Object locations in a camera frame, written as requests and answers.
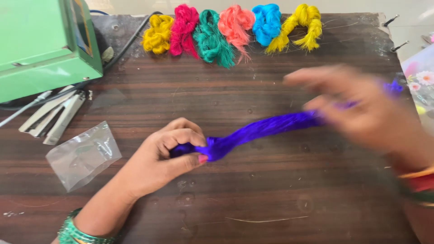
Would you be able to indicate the person's right fingers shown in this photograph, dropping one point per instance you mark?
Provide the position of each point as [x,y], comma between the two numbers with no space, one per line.
[318,89]

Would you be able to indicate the person's left hand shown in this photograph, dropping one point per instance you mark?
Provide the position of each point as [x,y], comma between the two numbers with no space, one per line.
[156,162]

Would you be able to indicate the floral printed bag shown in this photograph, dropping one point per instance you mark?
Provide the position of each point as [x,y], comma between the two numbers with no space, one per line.
[422,81]

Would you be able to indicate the person's right hand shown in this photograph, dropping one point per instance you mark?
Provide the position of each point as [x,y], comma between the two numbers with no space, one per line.
[366,111]

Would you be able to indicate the green sealing machine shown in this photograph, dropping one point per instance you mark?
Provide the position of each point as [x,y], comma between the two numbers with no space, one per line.
[40,44]

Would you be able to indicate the metal sealer tongs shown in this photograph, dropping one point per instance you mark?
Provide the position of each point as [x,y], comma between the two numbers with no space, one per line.
[54,115]

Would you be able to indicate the long yellow silk thread bundle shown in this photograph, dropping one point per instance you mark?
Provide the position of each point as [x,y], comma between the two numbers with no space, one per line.
[305,28]

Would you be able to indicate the green silk thread bundle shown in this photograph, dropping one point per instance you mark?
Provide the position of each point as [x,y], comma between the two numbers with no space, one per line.
[212,40]

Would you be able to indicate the purple silk thread bundle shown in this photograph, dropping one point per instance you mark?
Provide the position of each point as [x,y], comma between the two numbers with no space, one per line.
[261,130]

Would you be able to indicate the metal hook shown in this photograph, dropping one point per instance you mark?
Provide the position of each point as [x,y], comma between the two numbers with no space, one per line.
[390,20]
[399,46]

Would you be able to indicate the green bangles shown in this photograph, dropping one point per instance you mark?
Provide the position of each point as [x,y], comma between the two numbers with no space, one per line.
[76,233]

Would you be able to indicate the red and gold bangles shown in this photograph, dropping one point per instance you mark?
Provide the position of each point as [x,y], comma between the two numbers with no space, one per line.
[420,186]

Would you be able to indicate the magenta silk thread bundle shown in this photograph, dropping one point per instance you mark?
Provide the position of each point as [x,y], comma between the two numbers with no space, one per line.
[183,30]

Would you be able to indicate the small yellow silk thread bundle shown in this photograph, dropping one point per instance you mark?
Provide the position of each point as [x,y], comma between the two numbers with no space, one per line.
[157,34]

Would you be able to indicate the coral pink silk thread bundle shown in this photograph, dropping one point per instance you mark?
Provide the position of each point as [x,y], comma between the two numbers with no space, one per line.
[235,25]

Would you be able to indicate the clear plastic pouch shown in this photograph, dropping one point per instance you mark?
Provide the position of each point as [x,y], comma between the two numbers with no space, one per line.
[83,156]

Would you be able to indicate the blue silk thread bundle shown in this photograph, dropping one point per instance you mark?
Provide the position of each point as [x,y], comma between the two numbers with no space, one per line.
[266,23]

